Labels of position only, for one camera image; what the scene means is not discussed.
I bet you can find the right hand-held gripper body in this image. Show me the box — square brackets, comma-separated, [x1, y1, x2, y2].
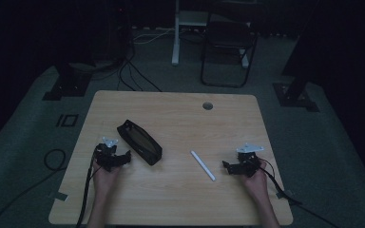
[236, 142, 265, 179]

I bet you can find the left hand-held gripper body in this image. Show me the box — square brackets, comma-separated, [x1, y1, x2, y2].
[93, 136, 124, 173]

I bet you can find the black pencil case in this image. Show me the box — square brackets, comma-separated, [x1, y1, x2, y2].
[116, 119, 163, 166]

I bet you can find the white pen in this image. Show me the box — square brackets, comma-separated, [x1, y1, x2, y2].
[189, 150, 217, 182]

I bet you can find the person's left hand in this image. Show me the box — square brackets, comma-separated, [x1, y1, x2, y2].
[91, 161, 124, 195]

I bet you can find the person's right hand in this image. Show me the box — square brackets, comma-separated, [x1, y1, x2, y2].
[240, 158, 269, 203]

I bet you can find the grey tape strip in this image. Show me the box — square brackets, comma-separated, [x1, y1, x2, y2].
[275, 189, 295, 200]

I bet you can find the black folding chair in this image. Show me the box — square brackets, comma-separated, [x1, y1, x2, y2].
[200, 12, 259, 89]

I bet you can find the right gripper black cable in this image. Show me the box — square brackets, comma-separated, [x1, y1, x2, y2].
[257, 157, 341, 228]

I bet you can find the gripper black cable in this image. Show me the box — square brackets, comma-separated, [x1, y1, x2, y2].
[257, 157, 341, 228]
[75, 151, 104, 228]

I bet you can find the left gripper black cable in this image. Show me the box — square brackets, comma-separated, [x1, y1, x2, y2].
[75, 151, 104, 228]

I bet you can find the black looped floor cable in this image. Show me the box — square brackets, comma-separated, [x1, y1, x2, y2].
[0, 148, 68, 228]

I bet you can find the black stand with base plate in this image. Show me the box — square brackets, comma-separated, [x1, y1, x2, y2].
[272, 0, 320, 113]
[42, 60, 93, 102]

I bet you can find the black floor cables bundle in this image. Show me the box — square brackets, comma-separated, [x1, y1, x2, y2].
[89, 47, 163, 93]

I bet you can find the white floor cable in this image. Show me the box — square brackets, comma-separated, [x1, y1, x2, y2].
[132, 28, 176, 45]

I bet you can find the white metal desk frame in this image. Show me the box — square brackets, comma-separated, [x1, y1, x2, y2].
[171, 0, 251, 69]

